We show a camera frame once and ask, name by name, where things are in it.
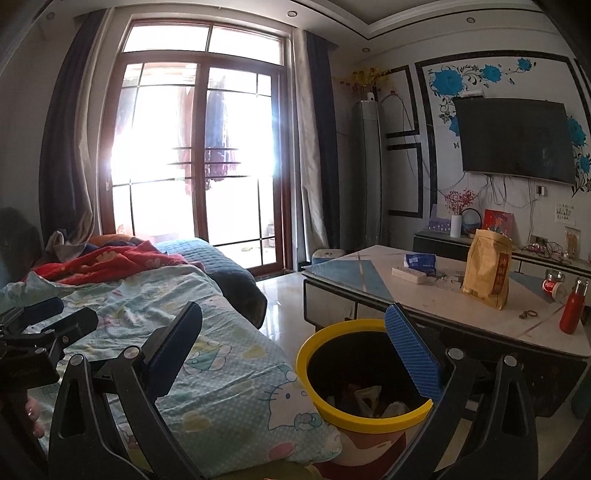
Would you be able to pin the hanging clothes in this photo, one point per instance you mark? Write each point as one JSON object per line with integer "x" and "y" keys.
{"x": 214, "y": 134}

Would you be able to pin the grey tower air conditioner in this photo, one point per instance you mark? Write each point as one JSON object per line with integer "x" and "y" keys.
{"x": 368, "y": 175}

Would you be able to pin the blue tissue pack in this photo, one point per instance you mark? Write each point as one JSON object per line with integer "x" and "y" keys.
{"x": 420, "y": 262}

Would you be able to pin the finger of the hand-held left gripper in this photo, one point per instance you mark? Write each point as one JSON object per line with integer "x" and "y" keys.
{"x": 69, "y": 325}
{"x": 32, "y": 311}

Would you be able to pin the wooden sticks holder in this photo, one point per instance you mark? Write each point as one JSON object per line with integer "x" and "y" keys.
{"x": 572, "y": 242}

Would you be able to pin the wood framed glass door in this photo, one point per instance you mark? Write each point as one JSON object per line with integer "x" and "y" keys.
{"x": 198, "y": 152}

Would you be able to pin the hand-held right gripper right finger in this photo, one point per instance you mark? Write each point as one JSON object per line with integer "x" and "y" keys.
{"x": 413, "y": 350}

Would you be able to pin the white paper note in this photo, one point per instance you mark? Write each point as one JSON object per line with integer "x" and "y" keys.
{"x": 564, "y": 216}

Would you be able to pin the small blue white stool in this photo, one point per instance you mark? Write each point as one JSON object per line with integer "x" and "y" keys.
{"x": 328, "y": 256}

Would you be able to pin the black wall television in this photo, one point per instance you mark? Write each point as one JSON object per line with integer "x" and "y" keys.
{"x": 515, "y": 138}

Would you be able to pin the yellow paper bag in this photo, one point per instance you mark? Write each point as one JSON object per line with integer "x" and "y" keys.
{"x": 487, "y": 272}

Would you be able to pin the white orange printed plastic bag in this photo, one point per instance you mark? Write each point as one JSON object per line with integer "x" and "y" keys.
{"x": 369, "y": 399}

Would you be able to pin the dark cushion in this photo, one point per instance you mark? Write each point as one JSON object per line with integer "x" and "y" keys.
{"x": 18, "y": 240}

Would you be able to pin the red printed blanket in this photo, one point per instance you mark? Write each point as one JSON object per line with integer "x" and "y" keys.
{"x": 111, "y": 261}

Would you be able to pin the yellow artificial flowers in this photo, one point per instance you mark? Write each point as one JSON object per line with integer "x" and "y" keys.
{"x": 367, "y": 76}

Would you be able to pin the yellow rimmed trash bin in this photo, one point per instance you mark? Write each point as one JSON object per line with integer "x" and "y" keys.
{"x": 314, "y": 337}

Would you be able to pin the grey cloth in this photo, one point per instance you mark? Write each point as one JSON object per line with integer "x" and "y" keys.
{"x": 64, "y": 242}

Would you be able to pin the white coffee table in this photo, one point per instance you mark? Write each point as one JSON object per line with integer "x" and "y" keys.
{"x": 355, "y": 277}

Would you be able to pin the dark and beige curtain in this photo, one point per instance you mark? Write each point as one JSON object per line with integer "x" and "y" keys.
{"x": 318, "y": 138}
{"x": 69, "y": 138}

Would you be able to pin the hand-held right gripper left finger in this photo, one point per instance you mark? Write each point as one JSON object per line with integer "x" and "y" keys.
{"x": 178, "y": 344}

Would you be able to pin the wall socket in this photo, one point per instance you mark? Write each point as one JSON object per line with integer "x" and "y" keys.
{"x": 541, "y": 190}

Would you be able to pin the red picture card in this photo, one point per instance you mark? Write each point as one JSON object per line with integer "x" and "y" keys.
{"x": 498, "y": 221}

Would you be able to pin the red can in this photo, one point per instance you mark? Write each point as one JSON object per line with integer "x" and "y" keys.
{"x": 551, "y": 286}

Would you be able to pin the blue flower wall decal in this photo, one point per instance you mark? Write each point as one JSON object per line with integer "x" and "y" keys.
{"x": 445, "y": 81}

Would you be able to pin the dark television cabinet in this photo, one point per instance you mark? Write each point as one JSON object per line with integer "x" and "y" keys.
{"x": 434, "y": 244}

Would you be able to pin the person's left hand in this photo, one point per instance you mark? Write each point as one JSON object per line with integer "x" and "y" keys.
{"x": 34, "y": 415}

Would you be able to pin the white vase red flowers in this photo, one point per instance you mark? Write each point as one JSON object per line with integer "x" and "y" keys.
{"x": 455, "y": 226}

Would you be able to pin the red bottle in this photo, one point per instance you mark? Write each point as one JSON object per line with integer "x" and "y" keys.
{"x": 572, "y": 311}

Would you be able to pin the blue quilted sofa cover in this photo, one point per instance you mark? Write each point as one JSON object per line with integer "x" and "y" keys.
{"x": 217, "y": 265}

